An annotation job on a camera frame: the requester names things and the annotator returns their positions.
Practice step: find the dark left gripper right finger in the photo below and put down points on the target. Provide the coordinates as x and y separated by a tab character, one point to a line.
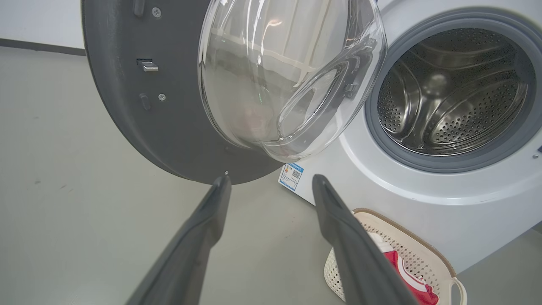
360	262

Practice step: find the blue energy label sticker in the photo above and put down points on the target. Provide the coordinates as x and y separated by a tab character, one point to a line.
291	176

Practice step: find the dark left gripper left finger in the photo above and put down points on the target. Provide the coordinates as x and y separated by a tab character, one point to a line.
186	258

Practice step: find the white front-load washing machine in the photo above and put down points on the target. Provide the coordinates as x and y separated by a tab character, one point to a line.
423	190

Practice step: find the cream perforated basket brown rim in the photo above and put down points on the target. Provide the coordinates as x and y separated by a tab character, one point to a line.
423	258

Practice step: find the dark grey glass washer door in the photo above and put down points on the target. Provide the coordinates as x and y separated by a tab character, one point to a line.
127	106

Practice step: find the red and white garment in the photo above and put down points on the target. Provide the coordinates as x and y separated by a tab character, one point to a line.
423	294

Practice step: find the dark wall baseboard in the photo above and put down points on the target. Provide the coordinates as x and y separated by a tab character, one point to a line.
42	46

